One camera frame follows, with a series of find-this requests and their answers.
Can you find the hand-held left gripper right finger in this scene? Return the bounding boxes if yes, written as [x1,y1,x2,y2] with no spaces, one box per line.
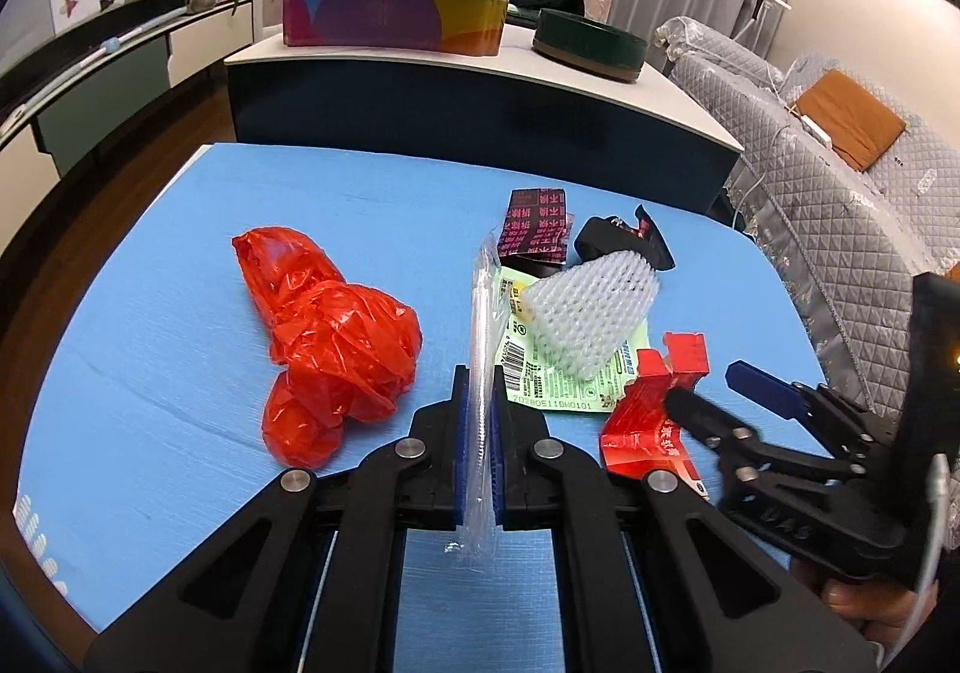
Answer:
[491,386,882,673]

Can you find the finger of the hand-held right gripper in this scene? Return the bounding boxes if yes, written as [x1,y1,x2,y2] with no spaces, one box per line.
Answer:
[726,360,901,464]
[664,388,871,495]

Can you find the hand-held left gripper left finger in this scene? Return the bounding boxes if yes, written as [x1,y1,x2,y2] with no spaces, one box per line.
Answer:
[82,365,475,673]

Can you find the red torn wrapper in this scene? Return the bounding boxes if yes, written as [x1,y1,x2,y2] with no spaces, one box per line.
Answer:
[600,331,713,498]

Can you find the green label wrapper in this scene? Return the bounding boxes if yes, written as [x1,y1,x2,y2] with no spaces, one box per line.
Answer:
[491,266,652,411]

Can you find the clear plastic wrapper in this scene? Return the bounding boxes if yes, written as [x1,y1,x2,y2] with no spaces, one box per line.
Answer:
[446,244,503,569]

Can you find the white foam fruit net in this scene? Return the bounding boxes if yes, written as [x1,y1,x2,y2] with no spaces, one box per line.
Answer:
[519,251,662,378]

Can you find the red plastic bag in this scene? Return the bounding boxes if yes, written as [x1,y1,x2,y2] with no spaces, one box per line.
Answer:
[231,226,422,471]

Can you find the black red snack wrapper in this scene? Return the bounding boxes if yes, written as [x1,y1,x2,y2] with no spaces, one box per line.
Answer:
[574,204,676,273]

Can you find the dark red packet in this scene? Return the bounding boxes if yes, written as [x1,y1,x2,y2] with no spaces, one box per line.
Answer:
[491,187,575,267]

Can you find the person's right hand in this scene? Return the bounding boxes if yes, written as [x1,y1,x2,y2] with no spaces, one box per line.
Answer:
[791,557,942,648]

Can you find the grey quilted sofa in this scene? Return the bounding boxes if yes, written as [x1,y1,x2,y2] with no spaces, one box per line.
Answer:
[656,16,960,434]

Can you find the orange cushion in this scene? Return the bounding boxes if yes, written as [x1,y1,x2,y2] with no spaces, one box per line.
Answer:
[796,71,907,171]

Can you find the white power strip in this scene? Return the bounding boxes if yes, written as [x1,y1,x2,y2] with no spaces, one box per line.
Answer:
[795,110,835,145]

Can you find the white top coffee table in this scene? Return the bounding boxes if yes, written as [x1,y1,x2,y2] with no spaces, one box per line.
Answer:
[225,20,745,220]

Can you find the blue printed tablecloth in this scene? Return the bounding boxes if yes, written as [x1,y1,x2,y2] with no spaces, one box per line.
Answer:
[15,142,841,673]

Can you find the dark green round tin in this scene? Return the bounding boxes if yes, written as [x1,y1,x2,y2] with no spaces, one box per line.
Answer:
[532,7,647,81]

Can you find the colourful tin box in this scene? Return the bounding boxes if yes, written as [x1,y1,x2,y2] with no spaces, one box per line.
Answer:
[281,0,509,55]

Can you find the dark television cabinet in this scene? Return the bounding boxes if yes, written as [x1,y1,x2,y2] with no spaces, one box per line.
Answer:
[0,0,254,175]

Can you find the white stick with blue ball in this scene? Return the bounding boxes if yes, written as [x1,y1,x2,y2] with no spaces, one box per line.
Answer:
[22,5,188,111]

